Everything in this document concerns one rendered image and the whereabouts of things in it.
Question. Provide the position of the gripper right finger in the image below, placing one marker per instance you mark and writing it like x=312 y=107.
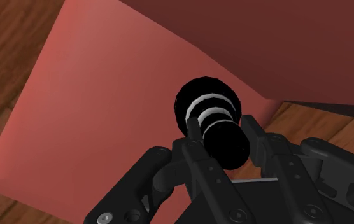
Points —
x=291 y=173

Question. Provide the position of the black cylinder with white rings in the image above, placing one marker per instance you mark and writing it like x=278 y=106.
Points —
x=211 y=121

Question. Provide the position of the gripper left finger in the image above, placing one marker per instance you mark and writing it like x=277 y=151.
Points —
x=208 y=176

